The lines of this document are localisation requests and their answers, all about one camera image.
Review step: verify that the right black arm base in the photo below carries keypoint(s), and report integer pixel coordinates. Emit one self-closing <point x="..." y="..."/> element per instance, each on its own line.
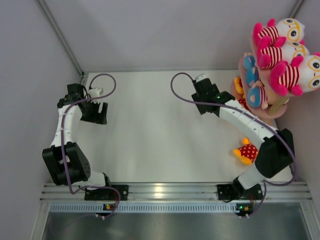
<point x="228" y="193"/>

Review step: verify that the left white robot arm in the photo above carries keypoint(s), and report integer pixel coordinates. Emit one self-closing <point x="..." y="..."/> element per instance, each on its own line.
<point x="64" y="159"/>

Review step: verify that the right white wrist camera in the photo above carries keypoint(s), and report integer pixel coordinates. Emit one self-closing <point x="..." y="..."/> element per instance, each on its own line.
<point x="201" y="77"/>

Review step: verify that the pink panda plush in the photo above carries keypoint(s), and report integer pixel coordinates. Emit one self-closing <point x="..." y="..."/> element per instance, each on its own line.
<point x="269" y="55"/>
<point x="301" y="75"/>
<point x="286" y="30"/>

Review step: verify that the pink three-tier shelf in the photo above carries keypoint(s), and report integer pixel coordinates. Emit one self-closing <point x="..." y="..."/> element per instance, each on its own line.
<point x="277" y="104"/>

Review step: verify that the yellow bear plush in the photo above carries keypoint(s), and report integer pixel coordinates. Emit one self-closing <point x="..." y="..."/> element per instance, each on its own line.
<point x="243" y="102"/>
<point x="247" y="153"/>
<point x="238" y="85"/>

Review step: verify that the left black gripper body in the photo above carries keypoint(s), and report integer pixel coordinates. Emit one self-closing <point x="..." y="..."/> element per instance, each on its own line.
<point x="90" y="114"/>

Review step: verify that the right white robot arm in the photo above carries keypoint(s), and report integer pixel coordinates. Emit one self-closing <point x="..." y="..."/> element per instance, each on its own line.
<point x="275" y="148"/>

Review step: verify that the aluminium front rail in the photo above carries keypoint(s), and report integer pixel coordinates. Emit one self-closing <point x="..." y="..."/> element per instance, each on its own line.
<point x="179" y="191"/>

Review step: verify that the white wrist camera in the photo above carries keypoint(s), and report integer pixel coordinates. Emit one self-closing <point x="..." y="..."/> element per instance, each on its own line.
<point x="95" y="92"/>
<point x="201" y="77"/>

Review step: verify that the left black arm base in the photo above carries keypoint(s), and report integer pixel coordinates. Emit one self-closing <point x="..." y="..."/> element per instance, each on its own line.
<point x="107" y="194"/>

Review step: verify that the boy plush black hair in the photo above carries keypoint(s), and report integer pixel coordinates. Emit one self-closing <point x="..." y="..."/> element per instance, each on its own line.
<point x="257" y="97"/>

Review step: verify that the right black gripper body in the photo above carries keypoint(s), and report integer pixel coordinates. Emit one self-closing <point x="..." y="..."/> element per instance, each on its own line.
<point x="198" y="99"/>

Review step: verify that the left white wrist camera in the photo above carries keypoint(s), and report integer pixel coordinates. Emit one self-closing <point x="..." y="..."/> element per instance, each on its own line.
<point x="95" y="92"/>

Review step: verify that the white slotted cable duct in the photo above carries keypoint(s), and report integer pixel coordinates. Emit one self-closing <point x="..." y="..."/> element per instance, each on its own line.
<point x="136" y="207"/>

